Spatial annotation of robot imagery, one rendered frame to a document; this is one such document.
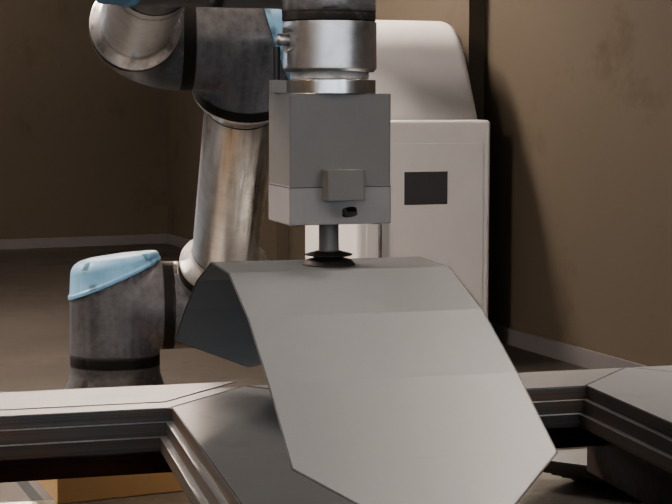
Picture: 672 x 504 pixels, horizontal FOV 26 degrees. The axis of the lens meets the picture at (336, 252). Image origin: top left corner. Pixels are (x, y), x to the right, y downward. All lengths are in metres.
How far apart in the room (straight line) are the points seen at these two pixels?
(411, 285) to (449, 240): 5.78
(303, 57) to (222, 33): 0.46
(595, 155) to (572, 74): 0.41
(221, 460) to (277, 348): 0.24
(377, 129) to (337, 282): 0.13
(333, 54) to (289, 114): 0.06
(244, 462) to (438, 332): 0.25
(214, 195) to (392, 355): 0.76
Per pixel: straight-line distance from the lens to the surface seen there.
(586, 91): 6.57
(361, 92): 1.15
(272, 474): 1.20
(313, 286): 1.11
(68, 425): 1.46
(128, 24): 1.38
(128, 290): 1.86
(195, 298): 1.33
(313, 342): 1.03
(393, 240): 6.79
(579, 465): 1.81
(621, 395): 1.54
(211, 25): 1.60
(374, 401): 0.99
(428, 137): 6.84
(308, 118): 1.14
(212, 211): 1.77
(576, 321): 6.68
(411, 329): 1.06
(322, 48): 1.14
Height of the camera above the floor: 1.15
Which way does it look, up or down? 6 degrees down
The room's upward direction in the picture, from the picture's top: straight up
